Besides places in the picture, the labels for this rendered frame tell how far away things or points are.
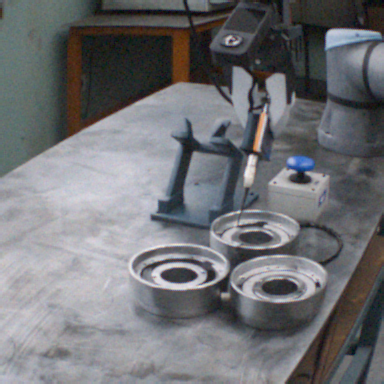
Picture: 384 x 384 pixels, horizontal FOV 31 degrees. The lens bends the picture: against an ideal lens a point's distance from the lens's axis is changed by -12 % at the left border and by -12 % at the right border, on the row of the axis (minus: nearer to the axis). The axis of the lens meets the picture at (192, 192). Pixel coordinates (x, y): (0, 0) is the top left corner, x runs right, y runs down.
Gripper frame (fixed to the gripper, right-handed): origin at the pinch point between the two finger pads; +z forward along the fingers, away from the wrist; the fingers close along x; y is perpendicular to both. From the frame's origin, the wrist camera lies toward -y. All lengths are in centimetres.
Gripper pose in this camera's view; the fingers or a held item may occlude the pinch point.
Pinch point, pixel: (260, 128)
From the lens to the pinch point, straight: 92.7
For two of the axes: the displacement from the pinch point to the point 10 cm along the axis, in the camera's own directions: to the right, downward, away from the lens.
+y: 4.5, -3.3, 8.3
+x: -9.0, -1.7, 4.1
